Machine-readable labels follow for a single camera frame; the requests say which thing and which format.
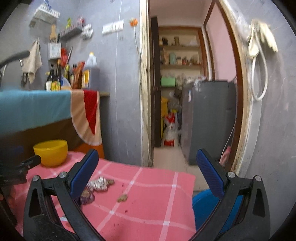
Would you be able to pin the red plastic bag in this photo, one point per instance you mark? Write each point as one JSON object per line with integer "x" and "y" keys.
{"x": 64, "y": 55}

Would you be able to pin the white red rice bag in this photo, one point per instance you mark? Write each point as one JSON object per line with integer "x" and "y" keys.
{"x": 171, "y": 132}

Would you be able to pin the yellow bowl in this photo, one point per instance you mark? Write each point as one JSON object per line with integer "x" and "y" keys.
{"x": 50, "y": 153}

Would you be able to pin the wooden cutting board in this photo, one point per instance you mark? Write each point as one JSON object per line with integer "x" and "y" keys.
{"x": 53, "y": 34}

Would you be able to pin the yellow bag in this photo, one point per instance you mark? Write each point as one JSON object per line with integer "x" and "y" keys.
{"x": 164, "y": 109}

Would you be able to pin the wooden shelf unit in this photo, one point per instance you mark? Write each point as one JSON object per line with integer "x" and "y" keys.
{"x": 182, "y": 47}

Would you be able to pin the black frying pan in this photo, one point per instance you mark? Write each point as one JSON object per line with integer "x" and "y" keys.
{"x": 16, "y": 56}

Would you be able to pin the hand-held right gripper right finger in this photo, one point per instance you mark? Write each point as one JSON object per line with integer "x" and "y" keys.
{"x": 209, "y": 173}

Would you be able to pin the grey washing machine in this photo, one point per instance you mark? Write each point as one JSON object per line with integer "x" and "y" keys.
{"x": 208, "y": 122}

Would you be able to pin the blue plastic bucket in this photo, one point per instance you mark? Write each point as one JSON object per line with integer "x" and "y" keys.
{"x": 203, "y": 208}

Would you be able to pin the beige hanging towel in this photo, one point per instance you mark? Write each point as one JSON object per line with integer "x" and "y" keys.
{"x": 32, "y": 62}

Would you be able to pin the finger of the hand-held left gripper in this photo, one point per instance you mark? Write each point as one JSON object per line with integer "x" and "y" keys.
{"x": 31, "y": 162}

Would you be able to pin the orange snack packet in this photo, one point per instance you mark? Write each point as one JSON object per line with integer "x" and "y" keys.
{"x": 79, "y": 74}

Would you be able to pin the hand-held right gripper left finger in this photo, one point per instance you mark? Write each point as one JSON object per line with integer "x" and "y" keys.
{"x": 84, "y": 172}

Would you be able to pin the white wall switch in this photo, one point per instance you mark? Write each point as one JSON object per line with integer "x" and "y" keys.
{"x": 107, "y": 29}

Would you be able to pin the green seasoning packet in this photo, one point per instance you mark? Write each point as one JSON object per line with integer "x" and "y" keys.
{"x": 68, "y": 22}

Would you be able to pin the white rubber gloves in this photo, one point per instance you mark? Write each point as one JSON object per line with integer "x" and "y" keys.
{"x": 268, "y": 37}

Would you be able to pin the grey wall hook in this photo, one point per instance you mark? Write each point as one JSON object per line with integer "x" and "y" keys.
{"x": 32, "y": 23}

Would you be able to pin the grey wall shelf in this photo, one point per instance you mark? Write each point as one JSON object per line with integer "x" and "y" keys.
{"x": 70, "y": 33}

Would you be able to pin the white jar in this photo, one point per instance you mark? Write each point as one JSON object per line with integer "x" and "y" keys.
{"x": 178, "y": 61}

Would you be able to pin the brown wooden cabinet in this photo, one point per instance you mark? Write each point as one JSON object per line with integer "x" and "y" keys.
{"x": 57, "y": 132}

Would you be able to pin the purple wrapper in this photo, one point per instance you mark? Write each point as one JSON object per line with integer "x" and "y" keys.
{"x": 89, "y": 199}

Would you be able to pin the teal orange red cloth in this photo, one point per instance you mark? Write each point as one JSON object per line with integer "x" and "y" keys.
{"x": 34, "y": 109}

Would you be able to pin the silver striped wrapper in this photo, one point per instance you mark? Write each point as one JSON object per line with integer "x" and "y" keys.
{"x": 99, "y": 184}

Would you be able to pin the brown canister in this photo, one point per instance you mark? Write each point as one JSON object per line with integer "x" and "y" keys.
{"x": 176, "y": 41}

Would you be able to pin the brown food scrap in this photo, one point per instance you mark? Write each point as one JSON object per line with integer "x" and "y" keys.
{"x": 111, "y": 182}
{"x": 121, "y": 197}

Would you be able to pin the green box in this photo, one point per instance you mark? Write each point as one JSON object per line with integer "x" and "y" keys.
{"x": 167, "y": 81}

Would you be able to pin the white knife holder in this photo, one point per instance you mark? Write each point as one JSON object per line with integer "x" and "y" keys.
{"x": 54, "y": 51}

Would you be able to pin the dark wooden door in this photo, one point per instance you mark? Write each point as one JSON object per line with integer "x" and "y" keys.
{"x": 156, "y": 81}

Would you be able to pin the short dark sauce bottle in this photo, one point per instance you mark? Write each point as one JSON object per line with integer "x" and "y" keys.
{"x": 49, "y": 80}

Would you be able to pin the white wall socket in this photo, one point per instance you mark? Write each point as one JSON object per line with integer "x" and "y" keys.
{"x": 118, "y": 25}

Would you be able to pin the cooking oil jug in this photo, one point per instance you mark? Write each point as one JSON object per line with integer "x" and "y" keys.
{"x": 91, "y": 74}

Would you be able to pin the pink plaid cloth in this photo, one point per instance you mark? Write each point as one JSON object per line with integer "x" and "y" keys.
{"x": 143, "y": 208}

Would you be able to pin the white rag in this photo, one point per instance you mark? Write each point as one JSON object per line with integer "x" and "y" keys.
{"x": 87, "y": 31}

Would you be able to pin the orange wall plug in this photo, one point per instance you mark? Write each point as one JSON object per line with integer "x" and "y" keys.
{"x": 133, "y": 22}

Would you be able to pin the red seasoning packets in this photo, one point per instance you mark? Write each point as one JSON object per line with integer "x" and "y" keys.
{"x": 79, "y": 20}

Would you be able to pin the tall dark sauce bottle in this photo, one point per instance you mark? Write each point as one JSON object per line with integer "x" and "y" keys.
{"x": 57, "y": 77}

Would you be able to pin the white wall basket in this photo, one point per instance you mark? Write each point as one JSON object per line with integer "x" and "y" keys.
{"x": 45, "y": 12}

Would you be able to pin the mint green thermos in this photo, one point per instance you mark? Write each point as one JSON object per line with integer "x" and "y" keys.
{"x": 172, "y": 59}

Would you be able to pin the yellow green bottle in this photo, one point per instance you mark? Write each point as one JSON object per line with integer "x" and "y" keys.
{"x": 67, "y": 74}

